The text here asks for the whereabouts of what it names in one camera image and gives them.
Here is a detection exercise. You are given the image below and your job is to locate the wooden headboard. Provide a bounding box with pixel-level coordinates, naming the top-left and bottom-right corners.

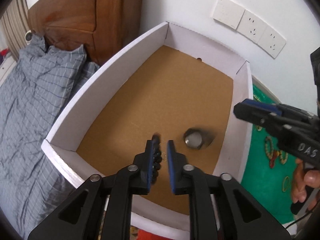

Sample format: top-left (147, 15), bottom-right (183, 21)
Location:
top-left (28, 0), bottom-right (142, 66)

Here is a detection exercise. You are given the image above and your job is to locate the beige curtain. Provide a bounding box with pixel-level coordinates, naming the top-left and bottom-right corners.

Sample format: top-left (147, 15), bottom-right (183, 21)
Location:
top-left (1, 0), bottom-right (30, 62)

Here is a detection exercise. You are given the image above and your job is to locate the red bead bracelet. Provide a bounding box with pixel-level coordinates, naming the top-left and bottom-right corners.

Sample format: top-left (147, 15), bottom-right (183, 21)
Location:
top-left (268, 151), bottom-right (281, 169)

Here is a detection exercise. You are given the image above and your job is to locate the white cardboard box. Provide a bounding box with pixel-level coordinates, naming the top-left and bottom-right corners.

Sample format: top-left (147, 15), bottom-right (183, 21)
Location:
top-left (41, 21), bottom-right (254, 239)

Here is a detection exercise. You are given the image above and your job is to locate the white round device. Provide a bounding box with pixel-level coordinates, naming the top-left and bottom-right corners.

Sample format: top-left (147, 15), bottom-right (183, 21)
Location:
top-left (24, 30), bottom-right (33, 44)

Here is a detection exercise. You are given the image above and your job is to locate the black camera box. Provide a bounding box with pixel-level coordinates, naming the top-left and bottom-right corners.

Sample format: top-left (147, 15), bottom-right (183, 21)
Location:
top-left (310, 48), bottom-right (320, 98)

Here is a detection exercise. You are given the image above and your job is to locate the gold bangle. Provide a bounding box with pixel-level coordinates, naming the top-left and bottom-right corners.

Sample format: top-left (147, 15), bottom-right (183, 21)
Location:
top-left (281, 176), bottom-right (291, 192)

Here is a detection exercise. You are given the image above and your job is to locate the black cable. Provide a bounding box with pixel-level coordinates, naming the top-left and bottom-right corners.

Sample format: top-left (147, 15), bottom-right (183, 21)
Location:
top-left (285, 209), bottom-right (316, 230)

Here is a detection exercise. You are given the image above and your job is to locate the white wall socket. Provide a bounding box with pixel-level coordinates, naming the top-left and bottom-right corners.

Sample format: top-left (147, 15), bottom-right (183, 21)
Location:
top-left (258, 26), bottom-right (286, 59)
top-left (236, 10), bottom-right (267, 43)

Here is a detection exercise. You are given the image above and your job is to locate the red clothing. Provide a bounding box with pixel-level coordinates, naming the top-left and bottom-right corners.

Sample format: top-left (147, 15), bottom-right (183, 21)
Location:
top-left (136, 229), bottom-right (170, 240)

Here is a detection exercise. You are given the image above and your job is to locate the white wall socket right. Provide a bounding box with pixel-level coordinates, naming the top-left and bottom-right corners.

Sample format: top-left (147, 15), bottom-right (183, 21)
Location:
top-left (258, 26), bottom-right (286, 59)

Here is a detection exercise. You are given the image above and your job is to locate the right hand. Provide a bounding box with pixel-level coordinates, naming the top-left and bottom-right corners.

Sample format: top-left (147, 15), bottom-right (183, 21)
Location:
top-left (291, 159), bottom-right (320, 203)

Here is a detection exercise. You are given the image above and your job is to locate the white wall socket left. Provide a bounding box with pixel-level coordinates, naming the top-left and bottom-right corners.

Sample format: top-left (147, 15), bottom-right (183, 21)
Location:
top-left (236, 10), bottom-right (267, 43)

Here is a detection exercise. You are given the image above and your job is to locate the blue plaid bedding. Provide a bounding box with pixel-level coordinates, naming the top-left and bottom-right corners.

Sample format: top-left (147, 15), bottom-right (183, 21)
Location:
top-left (1, 35), bottom-right (99, 239)

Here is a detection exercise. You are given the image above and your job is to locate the green velvet cloth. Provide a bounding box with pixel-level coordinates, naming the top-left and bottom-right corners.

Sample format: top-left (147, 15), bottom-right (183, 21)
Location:
top-left (241, 83), bottom-right (308, 224)

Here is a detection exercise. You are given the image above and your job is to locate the dark bead bracelet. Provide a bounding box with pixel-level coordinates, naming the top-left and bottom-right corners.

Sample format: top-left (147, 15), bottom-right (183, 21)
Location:
top-left (151, 132), bottom-right (163, 185)

